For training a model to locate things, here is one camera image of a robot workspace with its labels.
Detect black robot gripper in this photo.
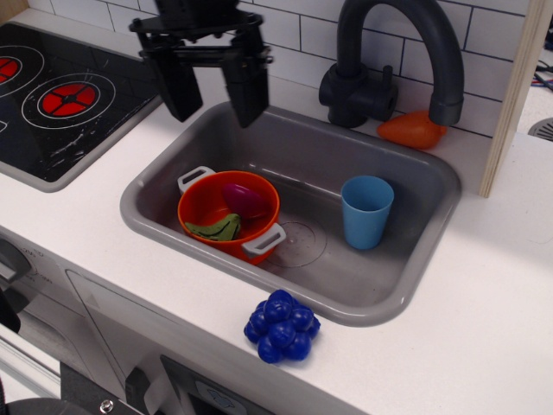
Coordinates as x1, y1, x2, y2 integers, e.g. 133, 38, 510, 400
129, 1, 273, 128

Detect orange toy pot grey handles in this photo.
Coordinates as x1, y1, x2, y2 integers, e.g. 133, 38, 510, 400
177, 166, 286, 265

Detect blue plastic cup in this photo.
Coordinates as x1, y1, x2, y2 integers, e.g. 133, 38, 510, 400
341, 176, 395, 250

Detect grey plastic sink basin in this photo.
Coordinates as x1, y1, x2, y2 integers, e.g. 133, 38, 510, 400
120, 103, 461, 327

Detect dark grey toy faucet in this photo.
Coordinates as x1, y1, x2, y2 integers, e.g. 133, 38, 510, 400
319, 0, 465, 128

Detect black toy stove top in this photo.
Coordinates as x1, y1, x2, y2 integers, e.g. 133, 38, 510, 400
1, 22, 162, 193

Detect orange toy carrot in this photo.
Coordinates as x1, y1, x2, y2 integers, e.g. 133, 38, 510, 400
377, 111, 448, 150

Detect blue toy grape bunch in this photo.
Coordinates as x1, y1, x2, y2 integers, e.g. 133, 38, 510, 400
244, 290, 321, 364

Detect grey oven knob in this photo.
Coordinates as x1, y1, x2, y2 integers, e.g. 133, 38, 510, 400
0, 239, 32, 284

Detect dark dishwasher control panel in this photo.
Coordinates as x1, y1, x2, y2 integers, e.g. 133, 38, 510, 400
124, 354, 277, 415

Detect light wooden side panel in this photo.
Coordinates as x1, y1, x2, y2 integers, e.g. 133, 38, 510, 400
479, 0, 552, 198

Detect grey floor drain grate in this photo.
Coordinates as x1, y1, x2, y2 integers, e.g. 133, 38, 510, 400
528, 118, 553, 142

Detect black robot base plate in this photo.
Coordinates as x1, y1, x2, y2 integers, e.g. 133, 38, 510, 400
1, 363, 142, 415

